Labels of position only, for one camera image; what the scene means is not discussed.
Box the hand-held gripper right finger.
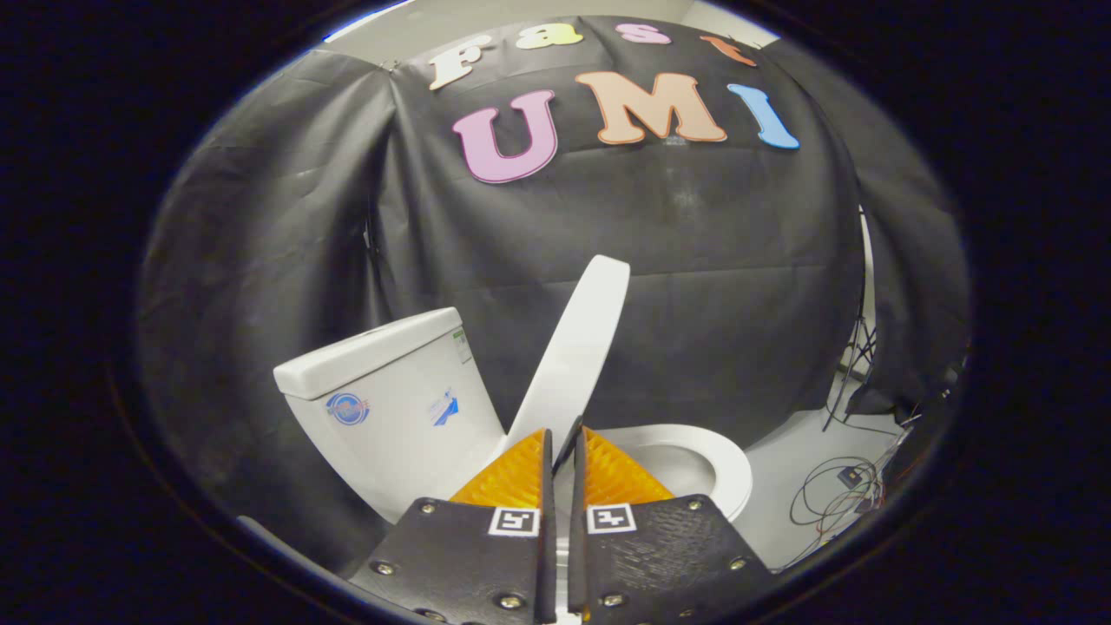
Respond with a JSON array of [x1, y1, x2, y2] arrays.
[[569, 425, 776, 624]]

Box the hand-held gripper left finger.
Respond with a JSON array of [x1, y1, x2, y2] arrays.
[[347, 427, 557, 624]]

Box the white toilet lid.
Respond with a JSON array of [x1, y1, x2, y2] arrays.
[[503, 254, 632, 461]]

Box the white ceramic toilet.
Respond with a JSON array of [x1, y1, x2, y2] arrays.
[[273, 306, 754, 556]]

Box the white toilet tank cover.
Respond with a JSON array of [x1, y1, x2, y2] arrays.
[[273, 306, 466, 401]]

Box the black tripod stand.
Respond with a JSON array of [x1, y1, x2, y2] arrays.
[[823, 208, 878, 432]]

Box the black backdrop cloth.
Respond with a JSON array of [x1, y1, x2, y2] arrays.
[[139, 48, 409, 576], [369, 16, 869, 435], [764, 39, 971, 419]]

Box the black floor cables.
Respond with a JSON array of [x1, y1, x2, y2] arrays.
[[788, 455, 888, 527]]

